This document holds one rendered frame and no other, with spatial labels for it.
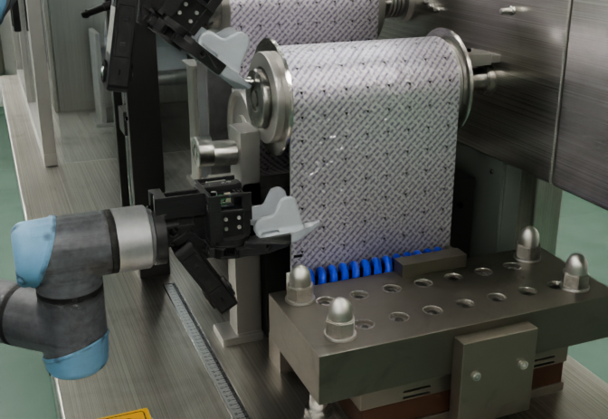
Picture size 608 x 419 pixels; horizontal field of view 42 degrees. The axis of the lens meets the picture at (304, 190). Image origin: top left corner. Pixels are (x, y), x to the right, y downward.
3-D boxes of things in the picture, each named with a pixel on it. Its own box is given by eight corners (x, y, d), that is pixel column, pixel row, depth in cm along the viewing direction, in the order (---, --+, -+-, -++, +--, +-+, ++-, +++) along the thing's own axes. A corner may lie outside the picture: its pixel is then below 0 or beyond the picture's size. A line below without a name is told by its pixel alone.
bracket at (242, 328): (210, 332, 114) (201, 126, 104) (252, 324, 116) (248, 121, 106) (220, 348, 110) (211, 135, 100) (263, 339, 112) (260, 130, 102)
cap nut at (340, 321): (318, 329, 89) (318, 293, 87) (347, 323, 90) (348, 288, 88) (331, 345, 85) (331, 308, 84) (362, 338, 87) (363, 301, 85)
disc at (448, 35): (405, 99, 118) (427, 8, 109) (408, 99, 119) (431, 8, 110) (453, 157, 108) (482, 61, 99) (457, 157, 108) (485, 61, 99)
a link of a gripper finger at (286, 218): (327, 195, 97) (255, 204, 94) (327, 240, 99) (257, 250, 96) (318, 186, 99) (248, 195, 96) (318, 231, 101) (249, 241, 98)
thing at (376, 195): (289, 280, 103) (289, 141, 97) (447, 252, 111) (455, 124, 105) (291, 280, 102) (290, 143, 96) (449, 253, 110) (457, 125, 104)
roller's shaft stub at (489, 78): (435, 94, 112) (437, 63, 110) (477, 90, 114) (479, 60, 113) (451, 100, 108) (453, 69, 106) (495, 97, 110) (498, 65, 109)
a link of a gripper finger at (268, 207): (317, 185, 100) (248, 195, 96) (317, 229, 102) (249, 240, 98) (307, 178, 103) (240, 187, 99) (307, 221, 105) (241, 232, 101)
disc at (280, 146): (247, 115, 110) (256, 16, 101) (250, 114, 110) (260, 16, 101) (281, 178, 99) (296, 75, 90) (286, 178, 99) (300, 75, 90)
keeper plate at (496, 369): (448, 418, 93) (453, 336, 89) (518, 400, 96) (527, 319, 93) (460, 431, 91) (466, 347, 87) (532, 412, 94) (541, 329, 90)
